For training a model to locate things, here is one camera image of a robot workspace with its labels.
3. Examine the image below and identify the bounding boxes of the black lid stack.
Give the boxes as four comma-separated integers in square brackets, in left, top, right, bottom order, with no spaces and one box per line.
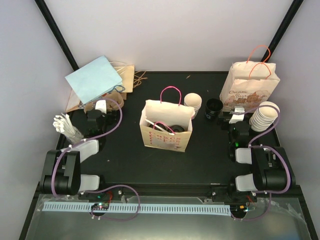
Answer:
[205,98,223,121]

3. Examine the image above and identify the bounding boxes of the small stack paper cups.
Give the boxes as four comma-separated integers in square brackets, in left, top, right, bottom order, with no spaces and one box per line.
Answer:
[184,93,202,119]

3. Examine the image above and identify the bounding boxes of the black coffee cup lid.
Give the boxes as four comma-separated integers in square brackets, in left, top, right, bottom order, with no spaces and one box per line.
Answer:
[155,123,168,132]

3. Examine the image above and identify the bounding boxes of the cream paper bag pink sides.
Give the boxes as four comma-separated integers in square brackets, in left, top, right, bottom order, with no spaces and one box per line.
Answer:
[139,86,195,153]

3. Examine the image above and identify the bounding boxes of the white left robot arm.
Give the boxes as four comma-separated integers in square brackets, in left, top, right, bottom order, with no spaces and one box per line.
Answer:
[39,110,122,200]

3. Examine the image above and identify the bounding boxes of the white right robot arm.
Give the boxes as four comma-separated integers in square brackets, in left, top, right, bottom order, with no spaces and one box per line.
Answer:
[218,112,296,202]

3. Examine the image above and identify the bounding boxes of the stacked pulp cup carriers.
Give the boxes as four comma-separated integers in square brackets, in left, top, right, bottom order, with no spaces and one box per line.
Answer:
[84,92,124,113]

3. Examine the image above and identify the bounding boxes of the patterned flat paper bag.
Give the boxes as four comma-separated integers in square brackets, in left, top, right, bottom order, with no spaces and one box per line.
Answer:
[65,90,85,113]

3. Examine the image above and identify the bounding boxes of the tall stack paper cups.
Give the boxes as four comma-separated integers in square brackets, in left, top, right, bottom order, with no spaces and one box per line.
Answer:
[249,101,280,133]

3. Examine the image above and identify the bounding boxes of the Cream Bear printed paper bag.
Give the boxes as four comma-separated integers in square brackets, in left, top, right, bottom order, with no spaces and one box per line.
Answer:
[219,48,280,112]

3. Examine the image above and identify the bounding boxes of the light blue paper bag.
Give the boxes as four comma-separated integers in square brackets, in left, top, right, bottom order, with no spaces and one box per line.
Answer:
[65,55,122,104]

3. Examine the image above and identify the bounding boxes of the brown kraft paper bag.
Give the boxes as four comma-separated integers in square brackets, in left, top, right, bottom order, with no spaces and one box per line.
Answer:
[110,61,148,100]

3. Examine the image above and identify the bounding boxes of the light blue slotted cable duct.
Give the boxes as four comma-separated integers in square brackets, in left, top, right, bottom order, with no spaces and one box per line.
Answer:
[42,202,231,216]

